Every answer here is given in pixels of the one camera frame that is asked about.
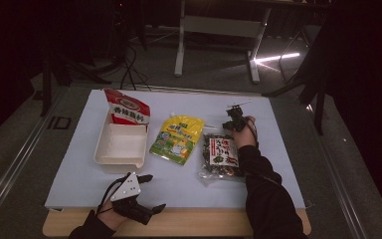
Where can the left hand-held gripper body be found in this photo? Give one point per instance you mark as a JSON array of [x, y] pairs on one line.
[[127, 191]]

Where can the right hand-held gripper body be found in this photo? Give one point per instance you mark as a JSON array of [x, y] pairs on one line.
[[237, 122]]

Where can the white plastic storage bin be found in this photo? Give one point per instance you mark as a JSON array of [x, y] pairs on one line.
[[122, 146]]

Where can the red seasoning packet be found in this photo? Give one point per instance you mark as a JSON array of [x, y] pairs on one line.
[[127, 108]]

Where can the person's right hand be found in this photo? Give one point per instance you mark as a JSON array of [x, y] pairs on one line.
[[245, 136]]

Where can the person's left hand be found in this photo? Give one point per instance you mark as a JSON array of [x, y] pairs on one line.
[[111, 217]]

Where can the white table mat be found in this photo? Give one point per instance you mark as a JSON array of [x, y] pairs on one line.
[[179, 192]]

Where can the clear bag of dried seaweed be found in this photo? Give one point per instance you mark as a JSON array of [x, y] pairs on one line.
[[220, 156]]

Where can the yellow snack pouch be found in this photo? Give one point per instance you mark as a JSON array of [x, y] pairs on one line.
[[177, 139]]

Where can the black metal stand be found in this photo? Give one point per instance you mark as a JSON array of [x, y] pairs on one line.
[[51, 76]]

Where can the black chair frame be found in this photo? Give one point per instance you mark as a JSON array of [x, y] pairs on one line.
[[311, 86]]

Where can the white metal table frame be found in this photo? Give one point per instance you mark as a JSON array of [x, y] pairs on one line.
[[222, 26]]

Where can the metal floor rail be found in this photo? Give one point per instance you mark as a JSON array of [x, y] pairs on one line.
[[16, 166], [354, 186]]

